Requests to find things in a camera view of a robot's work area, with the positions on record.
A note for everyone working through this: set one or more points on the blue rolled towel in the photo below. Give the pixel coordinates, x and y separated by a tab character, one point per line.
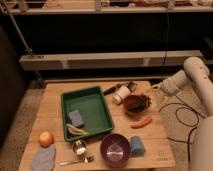
137	147

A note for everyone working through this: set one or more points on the pale banana piece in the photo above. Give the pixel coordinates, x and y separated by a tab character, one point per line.
75	131

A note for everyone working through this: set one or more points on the metal spoon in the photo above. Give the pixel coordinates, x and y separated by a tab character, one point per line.
87	159

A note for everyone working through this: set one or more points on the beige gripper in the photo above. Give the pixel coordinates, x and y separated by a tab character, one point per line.
156	86

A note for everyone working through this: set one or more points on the grey cloth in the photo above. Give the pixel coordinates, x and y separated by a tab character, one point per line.
44	159

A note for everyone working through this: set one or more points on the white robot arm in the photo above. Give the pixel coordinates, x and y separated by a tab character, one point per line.
195	74

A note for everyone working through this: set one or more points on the small dark box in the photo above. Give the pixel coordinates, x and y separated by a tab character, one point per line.
131	86

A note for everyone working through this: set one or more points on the white cup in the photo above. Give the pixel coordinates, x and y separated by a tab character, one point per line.
121	94

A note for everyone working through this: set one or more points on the small metal cup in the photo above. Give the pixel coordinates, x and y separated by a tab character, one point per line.
79	147

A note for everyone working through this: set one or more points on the wooden table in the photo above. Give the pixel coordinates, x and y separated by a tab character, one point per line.
158	152

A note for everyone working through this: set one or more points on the purple bowl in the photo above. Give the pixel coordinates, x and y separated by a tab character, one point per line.
115	150

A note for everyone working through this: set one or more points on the blue sponge in tray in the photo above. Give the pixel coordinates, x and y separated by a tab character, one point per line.
76	118

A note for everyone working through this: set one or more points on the dark grape bunch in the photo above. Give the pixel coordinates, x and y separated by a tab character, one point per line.
147	101

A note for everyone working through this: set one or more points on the orange apple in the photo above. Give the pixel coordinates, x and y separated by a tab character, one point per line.
46	139

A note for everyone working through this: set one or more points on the green plastic tray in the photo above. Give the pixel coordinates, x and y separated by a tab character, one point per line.
92	106

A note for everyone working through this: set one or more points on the red-brown bowl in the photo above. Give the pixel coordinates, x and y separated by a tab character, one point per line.
128	101

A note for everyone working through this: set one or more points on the orange carrot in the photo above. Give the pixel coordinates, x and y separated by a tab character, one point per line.
143	122

